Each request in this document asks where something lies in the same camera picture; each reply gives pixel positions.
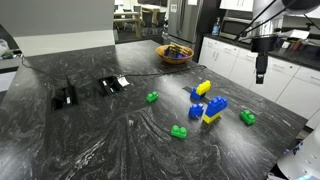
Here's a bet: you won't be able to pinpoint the long black table cable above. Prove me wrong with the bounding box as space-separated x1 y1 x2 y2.
127 64 208 78

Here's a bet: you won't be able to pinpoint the wooden bowl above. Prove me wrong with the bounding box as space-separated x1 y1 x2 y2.
155 44 195 65

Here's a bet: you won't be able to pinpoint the stainless steel fridge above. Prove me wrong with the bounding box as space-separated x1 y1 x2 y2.
166 0 221 51

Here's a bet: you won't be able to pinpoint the small blue lego brick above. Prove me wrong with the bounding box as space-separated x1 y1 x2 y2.
188 102 205 119

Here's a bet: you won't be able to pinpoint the small wooden crate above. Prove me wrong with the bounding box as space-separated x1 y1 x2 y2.
168 42 191 56

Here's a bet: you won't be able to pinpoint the white wall cabinet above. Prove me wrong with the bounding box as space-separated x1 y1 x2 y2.
219 0 255 13

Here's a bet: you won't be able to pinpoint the yellow lego with three studs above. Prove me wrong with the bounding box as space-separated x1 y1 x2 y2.
195 79 212 96

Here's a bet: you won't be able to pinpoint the wooden dining table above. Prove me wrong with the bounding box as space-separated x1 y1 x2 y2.
113 11 143 38

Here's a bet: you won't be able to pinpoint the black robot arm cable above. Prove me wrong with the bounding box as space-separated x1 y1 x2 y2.
233 0 291 43

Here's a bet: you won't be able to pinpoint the black tape strip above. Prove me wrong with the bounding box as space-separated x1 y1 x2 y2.
182 85 212 105

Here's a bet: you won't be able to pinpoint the green lego brick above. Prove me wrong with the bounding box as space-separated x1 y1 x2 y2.
239 109 257 126
145 91 160 104
170 124 188 140

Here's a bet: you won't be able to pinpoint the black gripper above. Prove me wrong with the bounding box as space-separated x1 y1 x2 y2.
255 52 269 85

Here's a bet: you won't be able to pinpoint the clear blue bottle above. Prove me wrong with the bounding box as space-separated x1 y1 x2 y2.
211 17 222 37

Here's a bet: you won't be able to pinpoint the large blue lego brick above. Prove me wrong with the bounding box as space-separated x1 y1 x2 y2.
205 95 230 118

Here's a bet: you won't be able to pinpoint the black table outlet box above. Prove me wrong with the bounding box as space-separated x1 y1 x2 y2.
96 75 124 98
49 78 80 113

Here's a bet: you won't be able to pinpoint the black outlet power cable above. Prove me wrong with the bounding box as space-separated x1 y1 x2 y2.
20 55 69 83

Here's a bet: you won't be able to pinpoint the silver microwave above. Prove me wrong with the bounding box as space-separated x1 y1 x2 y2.
219 16 254 42

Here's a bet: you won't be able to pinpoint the clear plastic bag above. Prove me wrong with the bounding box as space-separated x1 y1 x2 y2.
0 38 14 58

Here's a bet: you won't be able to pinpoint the white paper tag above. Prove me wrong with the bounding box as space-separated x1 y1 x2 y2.
117 76 130 88

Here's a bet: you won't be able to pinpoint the white base cabinets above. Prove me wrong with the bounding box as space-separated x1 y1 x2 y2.
198 36 320 129

